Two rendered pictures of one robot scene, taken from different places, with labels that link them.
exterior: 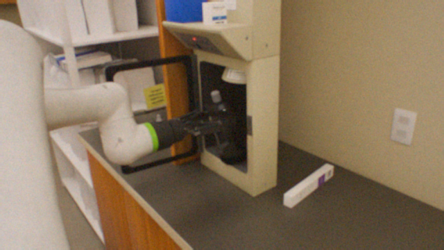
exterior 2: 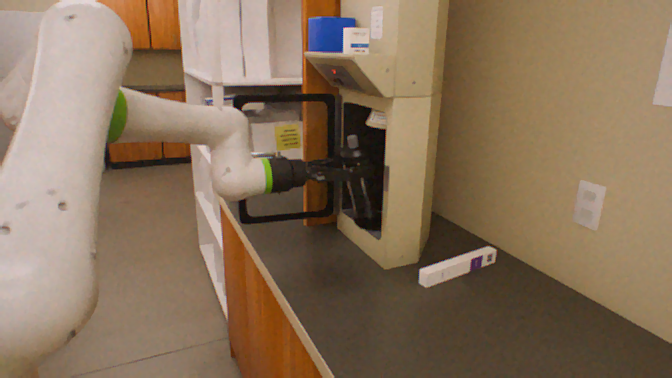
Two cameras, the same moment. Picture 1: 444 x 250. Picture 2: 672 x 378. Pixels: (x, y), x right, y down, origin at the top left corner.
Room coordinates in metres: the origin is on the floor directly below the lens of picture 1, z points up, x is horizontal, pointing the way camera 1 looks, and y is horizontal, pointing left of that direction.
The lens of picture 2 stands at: (-0.09, -0.18, 1.53)
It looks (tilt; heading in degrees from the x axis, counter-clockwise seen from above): 18 degrees down; 11
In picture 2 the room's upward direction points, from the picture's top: 1 degrees clockwise
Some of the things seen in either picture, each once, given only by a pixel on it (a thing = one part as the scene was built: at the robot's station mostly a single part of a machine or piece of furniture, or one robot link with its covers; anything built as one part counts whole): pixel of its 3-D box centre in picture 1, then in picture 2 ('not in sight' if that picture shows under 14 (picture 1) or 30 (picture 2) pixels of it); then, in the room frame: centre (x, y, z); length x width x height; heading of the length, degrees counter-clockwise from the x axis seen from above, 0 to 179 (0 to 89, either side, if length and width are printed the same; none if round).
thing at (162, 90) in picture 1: (156, 115); (286, 159); (1.18, 0.24, 1.19); 0.30 x 0.01 x 0.40; 119
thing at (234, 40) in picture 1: (204, 39); (344, 72); (1.10, 0.04, 1.46); 0.32 x 0.12 x 0.10; 36
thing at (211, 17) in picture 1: (214, 13); (356, 41); (1.05, 0.01, 1.54); 0.05 x 0.05 x 0.06; 31
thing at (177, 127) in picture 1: (180, 128); (305, 172); (1.01, 0.13, 1.20); 0.09 x 0.08 x 0.07; 126
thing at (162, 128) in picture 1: (159, 133); (278, 173); (0.97, 0.19, 1.21); 0.09 x 0.06 x 0.12; 36
